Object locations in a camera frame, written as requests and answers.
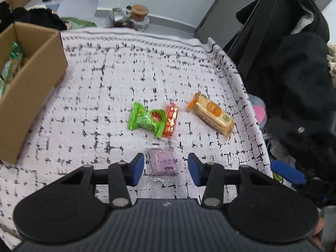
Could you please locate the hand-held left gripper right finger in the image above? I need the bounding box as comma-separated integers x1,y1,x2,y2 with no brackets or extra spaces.
188,152,284,210

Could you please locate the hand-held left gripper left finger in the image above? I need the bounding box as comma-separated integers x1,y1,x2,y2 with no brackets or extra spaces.
52,153,145,210

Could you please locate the pale purple snack packet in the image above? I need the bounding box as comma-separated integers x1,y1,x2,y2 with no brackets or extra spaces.
145,147,180,182

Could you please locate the bright green snack packet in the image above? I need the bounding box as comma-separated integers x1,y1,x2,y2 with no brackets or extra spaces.
127,101,167,139

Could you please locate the red snack packet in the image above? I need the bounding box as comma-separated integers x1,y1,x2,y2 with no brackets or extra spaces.
161,100,179,140

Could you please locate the orange cracker packet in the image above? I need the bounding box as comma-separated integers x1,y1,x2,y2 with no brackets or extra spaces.
186,92,235,140

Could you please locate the large cardboard box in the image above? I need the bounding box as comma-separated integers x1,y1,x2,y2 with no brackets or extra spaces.
0,21,69,165

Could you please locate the teal cracker packet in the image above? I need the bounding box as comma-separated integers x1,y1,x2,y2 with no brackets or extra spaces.
0,58,24,82

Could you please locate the dark green snack packet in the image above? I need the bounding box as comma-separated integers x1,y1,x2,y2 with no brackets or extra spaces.
9,41,25,61

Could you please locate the pink and grey plush toy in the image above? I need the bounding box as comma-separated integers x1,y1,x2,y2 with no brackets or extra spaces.
248,94,268,127

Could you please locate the white black-flecked blanket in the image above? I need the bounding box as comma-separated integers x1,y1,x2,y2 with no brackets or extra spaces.
0,27,274,250

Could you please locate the blue oblong object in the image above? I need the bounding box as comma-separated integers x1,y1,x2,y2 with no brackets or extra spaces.
270,160,307,186

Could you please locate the black office chair with clothes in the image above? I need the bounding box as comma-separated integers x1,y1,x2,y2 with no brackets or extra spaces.
236,0,336,208

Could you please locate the clear plastic bag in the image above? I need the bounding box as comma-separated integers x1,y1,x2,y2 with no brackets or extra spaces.
107,5,132,28

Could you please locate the glass jar with cork lid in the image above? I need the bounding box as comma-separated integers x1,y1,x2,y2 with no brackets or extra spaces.
130,4,151,31

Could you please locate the black flat panel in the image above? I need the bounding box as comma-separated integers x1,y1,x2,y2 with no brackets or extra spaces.
194,0,282,83

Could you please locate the green floor mat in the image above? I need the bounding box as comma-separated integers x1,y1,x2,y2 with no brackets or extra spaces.
60,16,98,30

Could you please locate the black clothing pile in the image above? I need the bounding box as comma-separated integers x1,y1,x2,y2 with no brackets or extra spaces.
0,1,68,31

